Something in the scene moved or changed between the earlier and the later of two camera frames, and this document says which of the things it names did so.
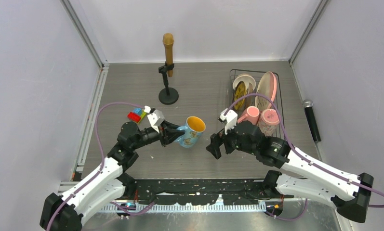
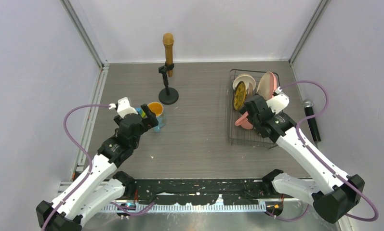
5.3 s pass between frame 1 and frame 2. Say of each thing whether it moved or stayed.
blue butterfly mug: moved
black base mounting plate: stayed
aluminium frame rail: stayed
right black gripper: moved
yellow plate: stayed
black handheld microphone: stayed
